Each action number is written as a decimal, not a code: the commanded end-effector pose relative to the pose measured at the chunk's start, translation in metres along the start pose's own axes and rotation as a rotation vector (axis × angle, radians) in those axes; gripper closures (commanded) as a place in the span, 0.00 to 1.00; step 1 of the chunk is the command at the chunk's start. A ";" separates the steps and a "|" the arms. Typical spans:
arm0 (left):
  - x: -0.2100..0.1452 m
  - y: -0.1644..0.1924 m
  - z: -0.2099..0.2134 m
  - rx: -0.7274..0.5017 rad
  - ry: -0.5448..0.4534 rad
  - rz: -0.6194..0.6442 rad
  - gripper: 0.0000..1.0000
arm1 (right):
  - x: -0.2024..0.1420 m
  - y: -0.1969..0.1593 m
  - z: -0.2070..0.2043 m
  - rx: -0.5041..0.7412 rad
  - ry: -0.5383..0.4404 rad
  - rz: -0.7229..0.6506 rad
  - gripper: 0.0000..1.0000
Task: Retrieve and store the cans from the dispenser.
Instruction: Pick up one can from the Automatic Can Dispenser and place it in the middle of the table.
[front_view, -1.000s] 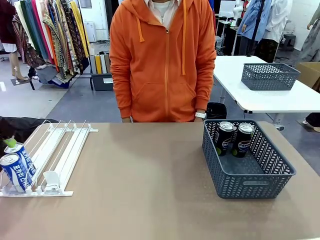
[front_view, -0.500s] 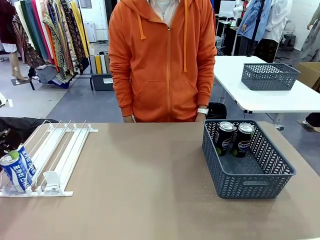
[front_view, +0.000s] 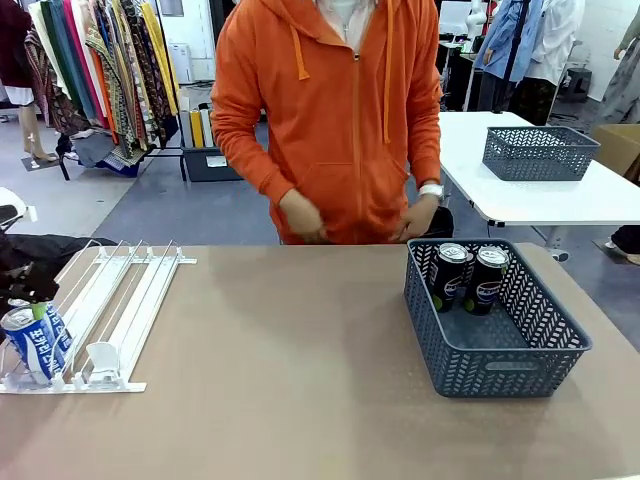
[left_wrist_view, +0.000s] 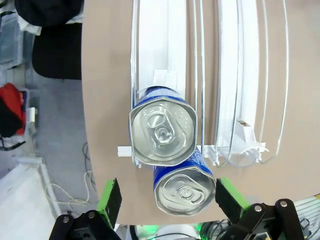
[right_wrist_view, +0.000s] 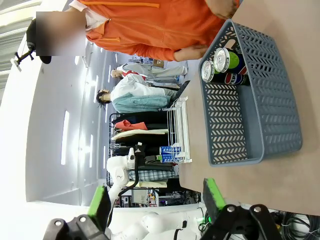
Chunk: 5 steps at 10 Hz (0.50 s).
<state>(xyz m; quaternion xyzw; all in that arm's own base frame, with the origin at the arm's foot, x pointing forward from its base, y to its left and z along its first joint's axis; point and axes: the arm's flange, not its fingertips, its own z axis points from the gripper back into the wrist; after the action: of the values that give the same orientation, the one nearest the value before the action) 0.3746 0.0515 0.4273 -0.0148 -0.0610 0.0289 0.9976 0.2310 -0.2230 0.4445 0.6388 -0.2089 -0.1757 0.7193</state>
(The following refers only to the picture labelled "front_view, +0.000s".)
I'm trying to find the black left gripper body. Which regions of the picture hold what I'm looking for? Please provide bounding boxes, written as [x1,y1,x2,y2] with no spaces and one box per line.
[0,233,61,304]

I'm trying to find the white wire can dispenser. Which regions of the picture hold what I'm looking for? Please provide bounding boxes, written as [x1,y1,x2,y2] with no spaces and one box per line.
[0,238,199,396]

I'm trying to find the grey cloth pile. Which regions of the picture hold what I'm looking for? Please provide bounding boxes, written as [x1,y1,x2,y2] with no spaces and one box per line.
[71,130,147,177]

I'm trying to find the black cloth cover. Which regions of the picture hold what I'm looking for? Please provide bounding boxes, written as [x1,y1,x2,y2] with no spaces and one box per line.
[9,233,119,284]

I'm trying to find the person's right hand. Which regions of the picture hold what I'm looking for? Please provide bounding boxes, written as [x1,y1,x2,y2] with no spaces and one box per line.
[278,188,329,245]

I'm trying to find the mannequin in grey dress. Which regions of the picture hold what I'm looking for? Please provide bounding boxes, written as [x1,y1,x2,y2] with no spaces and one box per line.
[598,8,640,126]

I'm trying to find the white shirt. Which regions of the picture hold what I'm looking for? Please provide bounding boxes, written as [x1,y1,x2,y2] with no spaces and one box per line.
[524,0,586,87]

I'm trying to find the black cola can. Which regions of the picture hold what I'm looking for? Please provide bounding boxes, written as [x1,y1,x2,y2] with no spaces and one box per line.
[429,242,477,314]
[461,246,511,318]

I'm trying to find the cardboard box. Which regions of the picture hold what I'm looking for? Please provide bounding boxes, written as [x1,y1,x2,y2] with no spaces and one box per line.
[592,123,640,177]

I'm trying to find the person's left hand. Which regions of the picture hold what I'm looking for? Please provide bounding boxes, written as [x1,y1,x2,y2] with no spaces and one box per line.
[391,196,437,244]

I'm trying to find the brown patterned garment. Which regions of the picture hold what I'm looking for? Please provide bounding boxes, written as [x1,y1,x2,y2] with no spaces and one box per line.
[23,29,92,137]

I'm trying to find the white dispenser pusher paddle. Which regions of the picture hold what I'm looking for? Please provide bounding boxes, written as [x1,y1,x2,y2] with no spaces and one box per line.
[85,341,122,385]

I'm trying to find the maroon garment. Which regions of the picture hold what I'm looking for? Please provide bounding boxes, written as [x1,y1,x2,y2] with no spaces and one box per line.
[0,0,34,90]

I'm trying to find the person in orange hoodie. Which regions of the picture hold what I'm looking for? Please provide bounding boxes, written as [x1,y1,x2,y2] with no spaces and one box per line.
[209,0,446,246]

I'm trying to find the orange hanging garment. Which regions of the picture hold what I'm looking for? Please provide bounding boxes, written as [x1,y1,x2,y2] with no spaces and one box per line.
[89,59,120,145]

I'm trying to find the blue shirt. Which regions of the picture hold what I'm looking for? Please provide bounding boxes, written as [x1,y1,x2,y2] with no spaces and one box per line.
[473,0,544,84]

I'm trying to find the white side table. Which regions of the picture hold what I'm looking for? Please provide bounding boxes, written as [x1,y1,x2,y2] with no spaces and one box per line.
[437,110,640,265]

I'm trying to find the black metal clothes rack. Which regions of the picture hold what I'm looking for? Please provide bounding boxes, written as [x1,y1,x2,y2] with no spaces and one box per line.
[57,0,189,182]

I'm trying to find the black bag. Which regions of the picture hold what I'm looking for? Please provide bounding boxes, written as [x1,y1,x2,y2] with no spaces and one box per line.
[422,205,456,240]

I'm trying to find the patterned hanging garment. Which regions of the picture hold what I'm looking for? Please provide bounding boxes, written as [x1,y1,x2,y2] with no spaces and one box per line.
[84,0,161,154]

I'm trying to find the person's right forearm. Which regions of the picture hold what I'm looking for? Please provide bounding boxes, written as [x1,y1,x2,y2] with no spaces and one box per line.
[210,112,299,207]

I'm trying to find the black stool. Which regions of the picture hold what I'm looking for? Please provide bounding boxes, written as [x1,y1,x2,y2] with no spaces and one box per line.
[566,66,594,104]

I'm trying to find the person's left forearm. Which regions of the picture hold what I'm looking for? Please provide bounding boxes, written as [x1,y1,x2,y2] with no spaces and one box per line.
[406,97,444,189]

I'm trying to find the white floor appliance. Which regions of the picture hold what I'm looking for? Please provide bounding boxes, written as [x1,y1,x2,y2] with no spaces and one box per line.
[166,42,194,86]

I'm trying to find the grey plastic lattice basket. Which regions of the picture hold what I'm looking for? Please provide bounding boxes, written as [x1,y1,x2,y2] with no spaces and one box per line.
[482,126,602,182]
[402,237,594,400]

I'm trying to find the green hanging garment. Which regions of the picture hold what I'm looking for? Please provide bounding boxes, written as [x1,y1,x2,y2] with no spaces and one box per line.
[39,0,82,109]

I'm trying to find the mannequin legs with stand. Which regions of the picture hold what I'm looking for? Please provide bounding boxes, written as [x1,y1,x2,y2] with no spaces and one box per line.
[19,102,59,171]

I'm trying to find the grey storage bin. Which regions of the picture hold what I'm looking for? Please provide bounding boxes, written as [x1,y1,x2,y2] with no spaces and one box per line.
[180,144,242,183]

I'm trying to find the yellow hanging garment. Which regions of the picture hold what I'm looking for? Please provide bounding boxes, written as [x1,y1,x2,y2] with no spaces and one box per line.
[139,2,180,117]

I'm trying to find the blue white drink can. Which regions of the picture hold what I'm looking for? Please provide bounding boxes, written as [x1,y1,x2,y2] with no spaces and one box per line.
[0,306,67,386]
[7,298,76,354]

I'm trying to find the white material roll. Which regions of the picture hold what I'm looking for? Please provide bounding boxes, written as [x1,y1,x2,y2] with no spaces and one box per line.
[199,108,215,149]

